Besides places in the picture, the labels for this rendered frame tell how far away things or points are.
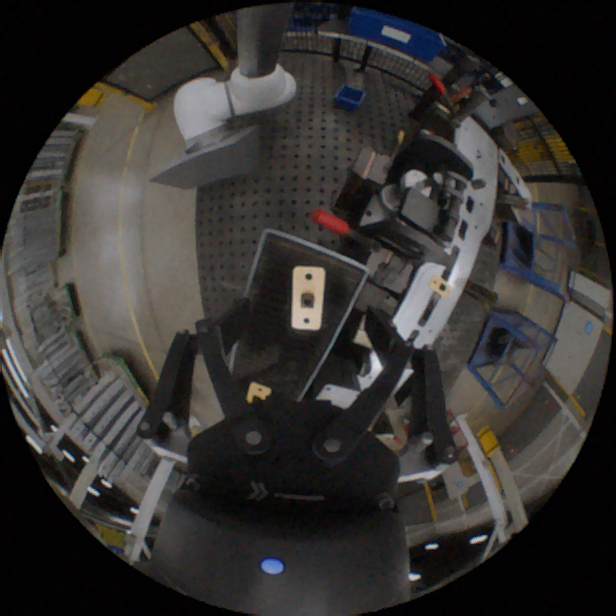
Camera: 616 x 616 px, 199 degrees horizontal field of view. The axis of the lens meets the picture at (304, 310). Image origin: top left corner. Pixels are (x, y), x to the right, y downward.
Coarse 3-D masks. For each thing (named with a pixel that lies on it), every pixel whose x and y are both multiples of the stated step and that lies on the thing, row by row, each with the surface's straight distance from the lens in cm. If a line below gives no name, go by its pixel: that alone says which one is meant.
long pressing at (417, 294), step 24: (480, 144) 79; (480, 168) 71; (480, 192) 66; (480, 216) 63; (456, 240) 53; (480, 240) 62; (432, 264) 48; (456, 264) 54; (408, 288) 46; (456, 288) 56; (408, 312) 48; (432, 312) 52; (408, 336) 52; (432, 336) 57; (360, 384) 57
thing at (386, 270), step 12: (348, 240) 69; (336, 252) 69; (348, 252) 54; (360, 252) 39; (372, 252) 32; (384, 252) 33; (372, 264) 33; (384, 264) 33; (396, 264) 34; (408, 264) 35; (372, 276) 33; (384, 276) 33; (396, 276) 34; (408, 276) 36; (396, 288) 35
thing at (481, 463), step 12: (468, 432) 445; (480, 456) 436; (480, 468) 434; (492, 480) 436; (492, 492) 435; (492, 504) 445; (504, 516) 453; (504, 528) 455; (492, 540) 442; (504, 540) 470
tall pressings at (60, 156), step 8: (56, 136) 812; (64, 136) 812; (72, 136) 814; (48, 144) 795; (56, 144) 794; (64, 144) 794; (40, 152) 835; (48, 152) 802; (56, 152) 800; (64, 152) 801; (40, 160) 817; (48, 160) 814; (56, 160) 818; (64, 160) 788; (48, 168) 804; (56, 168) 804; (32, 176) 768; (40, 176) 769; (48, 176) 769; (56, 176) 788
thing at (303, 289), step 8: (296, 272) 22; (304, 272) 22; (312, 272) 22; (320, 272) 22; (296, 280) 22; (304, 280) 22; (312, 280) 22; (320, 280) 22; (296, 288) 23; (304, 288) 23; (312, 288) 23; (320, 288) 23; (296, 296) 23; (304, 296) 22; (312, 296) 22; (320, 296) 23; (296, 304) 23; (304, 304) 22; (312, 304) 22; (320, 304) 23; (296, 312) 24; (304, 312) 24; (312, 312) 24; (320, 312) 24; (296, 320) 24; (312, 320) 24; (320, 320) 24; (304, 328) 25; (312, 328) 25
